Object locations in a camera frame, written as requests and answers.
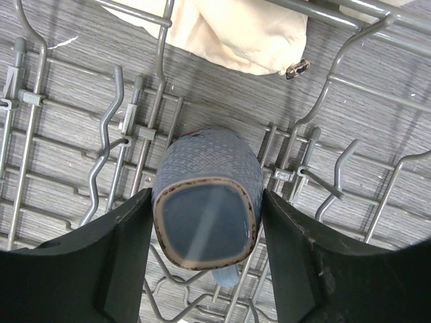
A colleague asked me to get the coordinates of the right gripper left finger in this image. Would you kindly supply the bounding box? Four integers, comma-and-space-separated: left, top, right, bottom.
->
1, 189, 152, 322

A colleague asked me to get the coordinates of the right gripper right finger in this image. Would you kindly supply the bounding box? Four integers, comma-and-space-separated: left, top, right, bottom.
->
263, 191, 430, 322

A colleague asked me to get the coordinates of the grey-blue dotted mug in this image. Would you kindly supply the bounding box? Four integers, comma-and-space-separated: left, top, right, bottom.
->
152, 127, 264, 287

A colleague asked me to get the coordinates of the beige cloth garment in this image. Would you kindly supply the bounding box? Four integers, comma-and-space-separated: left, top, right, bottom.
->
100, 0, 415, 77

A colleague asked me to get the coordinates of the grey wire dish rack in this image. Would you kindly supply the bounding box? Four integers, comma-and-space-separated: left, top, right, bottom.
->
1, 1, 430, 322

